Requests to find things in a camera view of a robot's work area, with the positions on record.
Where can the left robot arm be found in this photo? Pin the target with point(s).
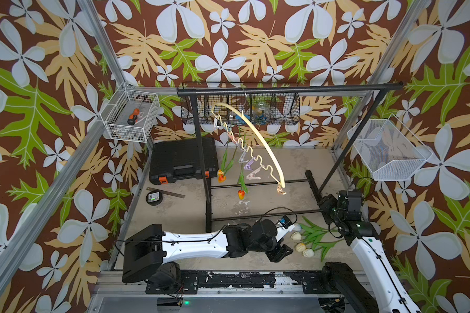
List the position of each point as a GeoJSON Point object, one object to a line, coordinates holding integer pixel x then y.
{"type": "Point", "coordinates": [152, 254]}

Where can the black plastic tool case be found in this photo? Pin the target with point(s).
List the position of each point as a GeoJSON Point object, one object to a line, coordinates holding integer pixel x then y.
{"type": "Point", "coordinates": [179, 160]}

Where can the white wire basket left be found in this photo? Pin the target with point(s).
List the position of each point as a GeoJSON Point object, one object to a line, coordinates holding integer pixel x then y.
{"type": "Point", "coordinates": [130, 114]}

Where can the metal ruler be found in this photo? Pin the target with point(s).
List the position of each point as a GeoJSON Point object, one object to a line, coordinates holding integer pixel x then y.
{"type": "Point", "coordinates": [165, 192]}

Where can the black metal clothes rack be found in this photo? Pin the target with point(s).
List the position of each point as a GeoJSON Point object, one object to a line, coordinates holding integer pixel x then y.
{"type": "Point", "coordinates": [330, 91]}

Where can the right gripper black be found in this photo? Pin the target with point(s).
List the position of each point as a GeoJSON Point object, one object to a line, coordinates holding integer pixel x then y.
{"type": "Point", "coordinates": [328, 201]}

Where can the white mesh basket right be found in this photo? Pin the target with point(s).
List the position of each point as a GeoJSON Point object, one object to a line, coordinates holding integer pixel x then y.
{"type": "Point", "coordinates": [390, 150]}

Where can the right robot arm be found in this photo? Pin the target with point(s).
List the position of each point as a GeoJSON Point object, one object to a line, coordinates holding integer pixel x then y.
{"type": "Point", "coordinates": [389, 293]}

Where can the orange tulip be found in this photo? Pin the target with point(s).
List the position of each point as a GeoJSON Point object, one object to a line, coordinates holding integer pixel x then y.
{"type": "Point", "coordinates": [227, 161]}

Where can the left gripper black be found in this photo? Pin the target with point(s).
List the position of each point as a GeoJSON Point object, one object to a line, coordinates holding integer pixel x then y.
{"type": "Point", "coordinates": [279, 253]}

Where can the red black screwdriver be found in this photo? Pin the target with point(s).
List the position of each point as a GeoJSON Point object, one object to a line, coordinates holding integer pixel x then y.
{"type": "Point", "coordinates": [133, 118]}

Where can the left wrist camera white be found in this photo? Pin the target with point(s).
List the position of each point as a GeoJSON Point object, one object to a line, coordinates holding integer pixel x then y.
{"type": "Point", "coordinates": [284, 225]}

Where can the round black digital scale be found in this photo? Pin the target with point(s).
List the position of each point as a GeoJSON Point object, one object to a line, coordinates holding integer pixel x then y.
{"type": "Point", "coordinates": [154, 198]}

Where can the black wire wall basket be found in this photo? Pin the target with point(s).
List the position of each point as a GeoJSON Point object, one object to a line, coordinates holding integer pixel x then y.
{"type": "Point", "coordinates": [278, 105]}

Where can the clear plastic jar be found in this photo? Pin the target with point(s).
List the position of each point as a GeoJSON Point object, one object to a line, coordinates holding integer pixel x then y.
{"type": "Point", "coordinates": [262, 113]}

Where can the cream clip hanger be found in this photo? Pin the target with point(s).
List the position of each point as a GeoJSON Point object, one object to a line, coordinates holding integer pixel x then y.
{"type": "Point", "coordinates": [275, 170]}

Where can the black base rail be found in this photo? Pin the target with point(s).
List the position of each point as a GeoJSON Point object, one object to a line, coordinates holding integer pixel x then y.
{"type": "Point", "coordinates": [310, 282]}

